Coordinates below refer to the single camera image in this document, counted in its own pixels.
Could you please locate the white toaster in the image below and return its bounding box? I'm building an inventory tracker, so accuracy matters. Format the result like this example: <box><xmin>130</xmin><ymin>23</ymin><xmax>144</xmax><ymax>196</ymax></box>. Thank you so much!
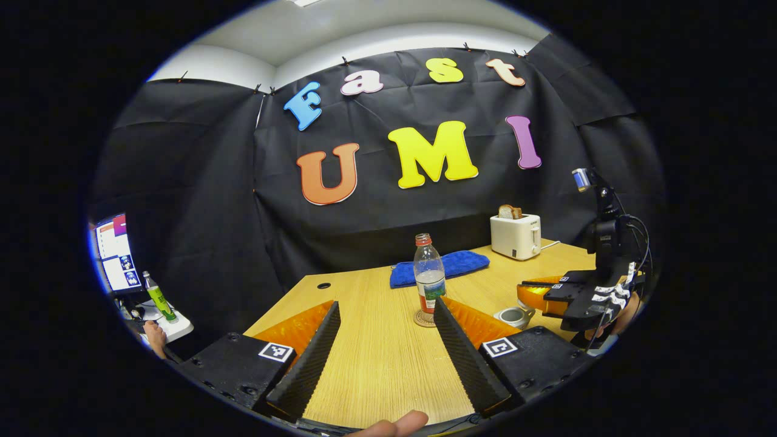
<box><xmin>490</xmin><ymin>214</ymin><xmax>542</xmax><ymax>261</ymax></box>

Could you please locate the clear plastic water bottle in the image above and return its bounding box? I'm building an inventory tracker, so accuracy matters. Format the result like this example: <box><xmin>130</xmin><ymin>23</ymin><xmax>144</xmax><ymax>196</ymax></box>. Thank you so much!
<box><xmin>413</xmin><ymin>233</ymin><xmax>447</xmax><ymax>324</ymax></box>

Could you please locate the computer monitor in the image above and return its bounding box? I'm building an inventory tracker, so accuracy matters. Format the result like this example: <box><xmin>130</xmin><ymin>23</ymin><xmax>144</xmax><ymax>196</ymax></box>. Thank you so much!
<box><xmin>92</xmin><ymin>212</ymin><xmax>145</xmax><ymax>297</ymax></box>

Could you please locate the blue towel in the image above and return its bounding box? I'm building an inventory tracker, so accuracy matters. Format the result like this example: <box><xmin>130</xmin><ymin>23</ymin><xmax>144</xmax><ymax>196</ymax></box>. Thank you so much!
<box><xmin>390</xmin><ymin>250</ymin><xmax>491</xmax><ymax>289</ymax></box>

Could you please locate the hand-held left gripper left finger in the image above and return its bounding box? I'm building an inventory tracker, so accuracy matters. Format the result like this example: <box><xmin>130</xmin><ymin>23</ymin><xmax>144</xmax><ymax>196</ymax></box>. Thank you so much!
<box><xmin>175</xmin><ymin>299</ymin><xmax>342</xmax><ymax>424</ymax></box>

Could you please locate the green bottle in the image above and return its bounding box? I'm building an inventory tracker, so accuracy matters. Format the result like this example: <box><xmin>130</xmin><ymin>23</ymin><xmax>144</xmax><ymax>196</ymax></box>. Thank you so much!
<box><xmin>142</xmin><ymin>271</ymin><xmax>178</xmax><ymax>324</ymax></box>

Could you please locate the white side desk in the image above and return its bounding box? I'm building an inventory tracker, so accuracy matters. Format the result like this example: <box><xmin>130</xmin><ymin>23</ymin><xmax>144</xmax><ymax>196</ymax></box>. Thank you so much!
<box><xmin>118</xmin><ymin>297</ymin><xmax>195</xmax><ymax>344</ymax></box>

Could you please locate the white teacup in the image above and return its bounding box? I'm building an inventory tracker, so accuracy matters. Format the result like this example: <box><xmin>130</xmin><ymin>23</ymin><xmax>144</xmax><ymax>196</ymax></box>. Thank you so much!
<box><xmin>493</xmin><ymin>305</ymin><xmax>537</xmax><ymax>330</ymax></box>

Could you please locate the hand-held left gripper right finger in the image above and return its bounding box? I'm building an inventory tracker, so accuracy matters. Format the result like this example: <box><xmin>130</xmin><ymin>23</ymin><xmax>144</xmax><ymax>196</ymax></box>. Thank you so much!
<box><xmin>432</xmin><ymin>295</ymin><xmax>600</xmax><ymax>418</ymax></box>

